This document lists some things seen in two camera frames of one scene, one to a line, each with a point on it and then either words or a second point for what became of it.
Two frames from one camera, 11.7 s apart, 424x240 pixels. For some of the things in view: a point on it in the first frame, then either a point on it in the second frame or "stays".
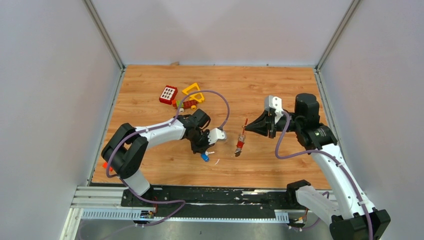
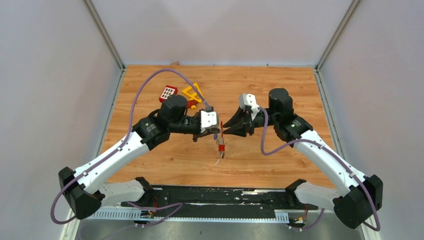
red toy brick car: (186, 105) stays
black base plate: (212, 201) stays
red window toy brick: (168, 94) stays
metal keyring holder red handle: (241, 138) -> (221, 144)
